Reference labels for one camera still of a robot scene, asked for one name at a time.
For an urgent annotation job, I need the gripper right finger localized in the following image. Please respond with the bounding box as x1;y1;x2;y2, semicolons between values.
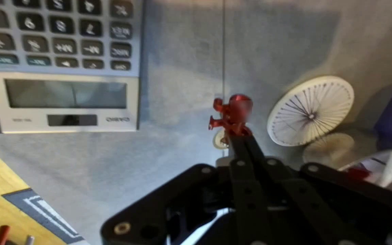
242;133;392;245

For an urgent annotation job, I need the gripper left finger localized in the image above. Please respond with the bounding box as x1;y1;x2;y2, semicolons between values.
100;135;272;245

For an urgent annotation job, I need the red toy figure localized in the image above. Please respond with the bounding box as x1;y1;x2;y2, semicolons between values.
208;94;254;136

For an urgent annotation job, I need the small red object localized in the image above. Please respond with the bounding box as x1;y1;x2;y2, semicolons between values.
347;167;371;181

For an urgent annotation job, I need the white circular spoked disc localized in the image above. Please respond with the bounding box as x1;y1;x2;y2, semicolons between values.
267;76;355;147

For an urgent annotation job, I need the beige round disc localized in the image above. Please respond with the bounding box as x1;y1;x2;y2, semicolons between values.
302;133;355;166

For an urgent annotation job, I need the small white wheel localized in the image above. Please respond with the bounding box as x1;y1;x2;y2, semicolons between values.
212;129;230;150

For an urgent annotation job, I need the grey rectangular label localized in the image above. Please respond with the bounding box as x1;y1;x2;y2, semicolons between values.
2;188;85;244

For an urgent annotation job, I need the red pen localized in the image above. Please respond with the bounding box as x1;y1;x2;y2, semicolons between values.
0;225;11;245

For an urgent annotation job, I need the grey desk calculator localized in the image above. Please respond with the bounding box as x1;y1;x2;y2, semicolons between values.
0;0;144;134

